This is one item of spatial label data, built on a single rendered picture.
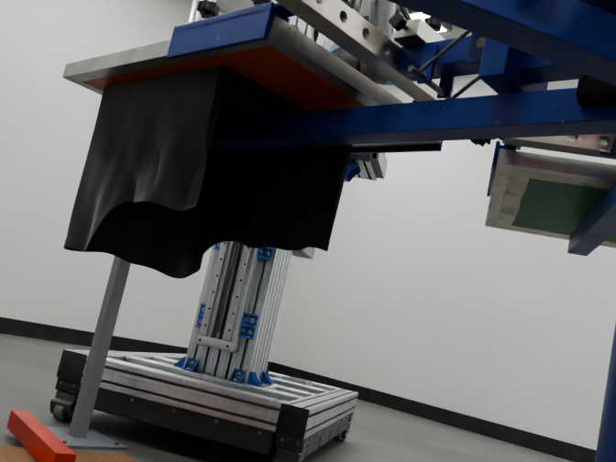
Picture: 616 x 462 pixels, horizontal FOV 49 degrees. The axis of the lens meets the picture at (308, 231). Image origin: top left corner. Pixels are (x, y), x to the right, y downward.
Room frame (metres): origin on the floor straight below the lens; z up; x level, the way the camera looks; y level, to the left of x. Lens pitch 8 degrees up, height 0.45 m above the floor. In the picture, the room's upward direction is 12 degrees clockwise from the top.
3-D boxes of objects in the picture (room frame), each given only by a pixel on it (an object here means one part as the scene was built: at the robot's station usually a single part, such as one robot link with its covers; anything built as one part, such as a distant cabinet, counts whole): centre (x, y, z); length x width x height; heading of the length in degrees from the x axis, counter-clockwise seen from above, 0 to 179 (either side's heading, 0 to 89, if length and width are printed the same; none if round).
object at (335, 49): (2.35, 0.00, 1.42); 0.13 x 0.12 x 0.14; 78
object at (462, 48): (1.25, -0.18, 1.02); 0.17 x 0.06 x 0.05; 46
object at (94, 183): (1.53, 0.40, 0.74); 0.46 x 0.04 x 0.42; 46
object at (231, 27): (1.28, 0.24, 0.97); 0.30 x 0.05 x 0.07; 46
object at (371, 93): (1.64, 0.22, 0.97); 0.79 x 0.58 x 0.04; 46
